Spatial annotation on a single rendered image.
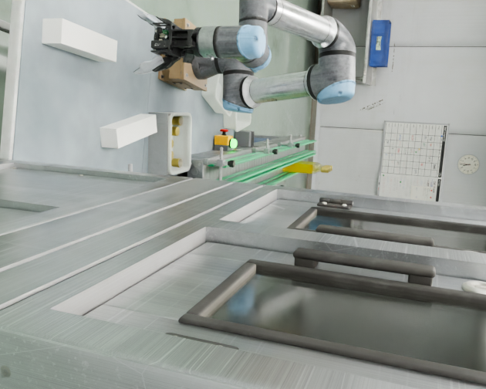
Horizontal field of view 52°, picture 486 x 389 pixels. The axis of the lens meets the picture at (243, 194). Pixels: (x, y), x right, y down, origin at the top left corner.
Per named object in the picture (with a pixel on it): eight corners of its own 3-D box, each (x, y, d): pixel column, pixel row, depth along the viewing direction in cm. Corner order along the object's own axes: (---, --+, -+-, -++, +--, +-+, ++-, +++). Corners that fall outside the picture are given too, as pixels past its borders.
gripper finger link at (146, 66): (123, 68, 127) (150, 46, 124) (136, 72, 133) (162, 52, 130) (129, 78, 127) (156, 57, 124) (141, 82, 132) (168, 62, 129)
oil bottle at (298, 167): (282, 171, 310) (327, 175, 301) (282, 162, 309) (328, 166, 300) (285, 170, 315) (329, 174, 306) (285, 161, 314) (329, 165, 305)
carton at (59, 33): (42, 18, 126) (62, 18, 124) (99, 41, 149) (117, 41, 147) (42, 42, 127) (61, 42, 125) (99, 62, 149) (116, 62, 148)
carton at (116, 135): (99, 127, 153) (116, 128, 151) (140, 113, 174) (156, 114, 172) (101, 147, 155) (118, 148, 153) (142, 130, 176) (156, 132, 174)
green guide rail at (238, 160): (207, 166, 200) (226, 167, 197) (207, 164, 199) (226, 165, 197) (305, 140, 362) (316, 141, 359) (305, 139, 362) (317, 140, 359)
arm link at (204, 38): (225, 30, 125) (223, 63, 126) (208, 30, 127) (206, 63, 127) (214, 21, 118) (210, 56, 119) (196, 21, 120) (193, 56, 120)
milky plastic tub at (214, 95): (214, 117, 238) (231, 119, 235) (196, 96, 217) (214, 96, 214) (221, 84, 242) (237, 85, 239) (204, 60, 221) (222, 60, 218)
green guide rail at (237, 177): (207, 184, 201) (225, 186, 198) (207, 182, 201) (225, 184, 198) (305, 150, 363) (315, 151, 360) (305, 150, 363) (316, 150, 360)
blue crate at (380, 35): (372, 19, 664) (388, 19, 657) (375, 23, 702) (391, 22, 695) (368, 66, 678) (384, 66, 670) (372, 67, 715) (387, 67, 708)
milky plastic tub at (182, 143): (148, 174, 183) (170, 176, 180) (149, 111, 178) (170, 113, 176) (171, 168, 199) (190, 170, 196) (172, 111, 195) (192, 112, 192)
